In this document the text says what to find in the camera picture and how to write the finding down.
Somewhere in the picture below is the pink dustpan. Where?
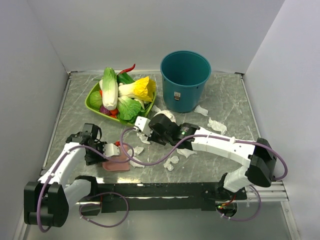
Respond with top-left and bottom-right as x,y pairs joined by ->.
102,142 -> 130,172

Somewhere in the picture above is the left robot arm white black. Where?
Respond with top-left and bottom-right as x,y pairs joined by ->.
23,123 -> 105,233

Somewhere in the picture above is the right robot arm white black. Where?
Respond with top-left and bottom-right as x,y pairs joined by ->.
148,114 -> 277,199

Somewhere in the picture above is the white tissue roll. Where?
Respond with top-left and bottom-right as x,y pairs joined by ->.
154,110 -> 176,123

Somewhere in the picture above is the paper scrap front left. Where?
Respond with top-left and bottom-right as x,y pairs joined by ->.
163,156 -> 180,172

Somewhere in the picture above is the paper scrap beside dustpan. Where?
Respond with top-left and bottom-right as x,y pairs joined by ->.
176,148 -> 198,158

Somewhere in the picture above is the paper scrap centre upper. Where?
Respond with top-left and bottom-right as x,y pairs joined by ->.
127,146 -> 144,157

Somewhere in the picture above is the paper scrap behind roll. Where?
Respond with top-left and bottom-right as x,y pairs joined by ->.
151,105 -> 162,113

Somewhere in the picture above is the paper scrap centre lower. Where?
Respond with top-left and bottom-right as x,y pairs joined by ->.
129,156 -> 145,168

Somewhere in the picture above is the green leafy bok choy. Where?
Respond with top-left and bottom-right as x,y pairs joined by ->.
116,96 -> 146,124

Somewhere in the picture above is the paper scrap near bucket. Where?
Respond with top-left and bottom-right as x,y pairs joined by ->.
193,105 -> 209,117

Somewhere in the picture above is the purple onion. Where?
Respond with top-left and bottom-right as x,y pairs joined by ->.
99,105 -> 111,116

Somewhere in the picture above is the red tomato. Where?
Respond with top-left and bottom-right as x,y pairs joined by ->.
109,108 -> 119,119

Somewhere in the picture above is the yellow white cabbage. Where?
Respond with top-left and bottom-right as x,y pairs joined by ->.
118,76 -> 156,102

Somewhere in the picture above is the green vegetable basket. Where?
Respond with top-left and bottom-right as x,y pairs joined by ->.
85,83 -> 157,127

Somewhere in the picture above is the paper scrap right side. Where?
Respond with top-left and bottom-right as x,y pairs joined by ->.
207,117 -> 228,135

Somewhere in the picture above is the round green cabbage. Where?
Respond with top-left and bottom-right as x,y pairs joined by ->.
89,90 -> 103,110

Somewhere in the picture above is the teal plastic bucket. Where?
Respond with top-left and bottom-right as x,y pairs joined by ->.
160,50 -> 212,113

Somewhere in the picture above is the dark green pepper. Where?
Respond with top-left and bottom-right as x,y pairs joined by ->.
117,72 -> 135,85

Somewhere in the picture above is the green white napa cabbage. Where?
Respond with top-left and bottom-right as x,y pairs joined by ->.
99,67 -> 118,111

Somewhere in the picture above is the red chili pepper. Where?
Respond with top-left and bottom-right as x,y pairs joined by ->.
118,63 -> 136,75

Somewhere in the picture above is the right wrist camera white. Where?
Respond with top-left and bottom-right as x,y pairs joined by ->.
134,116 -> 153,137

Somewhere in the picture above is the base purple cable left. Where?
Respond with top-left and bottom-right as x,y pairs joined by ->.
79,191 -> 130,228

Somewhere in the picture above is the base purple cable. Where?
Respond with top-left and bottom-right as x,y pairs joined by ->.
79,191 -> 130,228
216,184 -> 262,223

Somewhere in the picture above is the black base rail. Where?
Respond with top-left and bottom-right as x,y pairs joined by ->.
81,182 -> 247,213

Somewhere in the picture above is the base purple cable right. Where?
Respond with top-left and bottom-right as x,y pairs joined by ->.
216,184 -> 262,223

